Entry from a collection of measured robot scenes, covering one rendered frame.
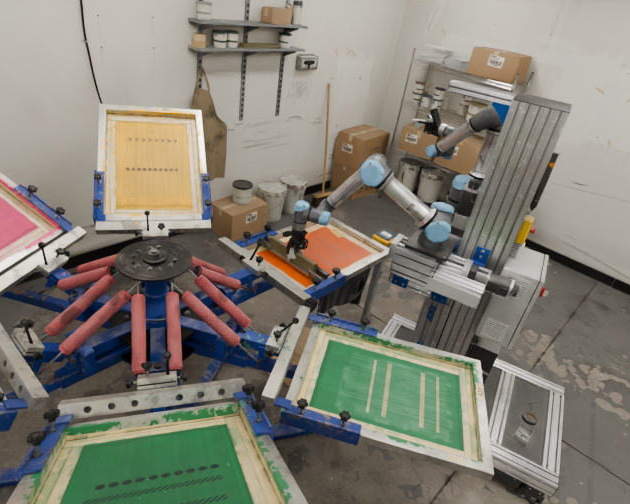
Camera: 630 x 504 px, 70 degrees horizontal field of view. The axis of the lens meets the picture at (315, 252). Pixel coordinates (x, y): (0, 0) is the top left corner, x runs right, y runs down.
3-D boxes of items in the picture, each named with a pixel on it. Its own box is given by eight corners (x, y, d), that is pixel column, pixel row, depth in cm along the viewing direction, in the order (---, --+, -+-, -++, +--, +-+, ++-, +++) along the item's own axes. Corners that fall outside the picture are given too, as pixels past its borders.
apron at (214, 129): (222, 175, 455) (226, 64, 400) (226, 177, 451) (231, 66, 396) (175, 185, 419) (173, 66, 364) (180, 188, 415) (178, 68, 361)
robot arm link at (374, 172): (457, 221, 224) (374, 148, 219) (456, 234, 212) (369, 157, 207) (439, 236, 231) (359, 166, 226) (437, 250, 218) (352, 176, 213)
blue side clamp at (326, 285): (337, 280, 255) (340, 270, 251) (344, 285, 252) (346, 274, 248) (300, 300, 235) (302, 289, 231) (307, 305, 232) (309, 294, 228)
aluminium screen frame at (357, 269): (324, 218, 315) (325, 213, 313) (392, 255, 284) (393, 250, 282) (234, 251, 262) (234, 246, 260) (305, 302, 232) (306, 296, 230)
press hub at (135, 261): (175, 413, 275) (170, 218, 205) (214, 457, 255) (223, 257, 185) (113, 451, 249) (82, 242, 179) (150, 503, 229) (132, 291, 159)
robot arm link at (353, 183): (380, 143, 228) (316, 200, 254) (376, 149, 219) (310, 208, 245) (395, 160, 230) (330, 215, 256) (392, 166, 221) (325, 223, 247)
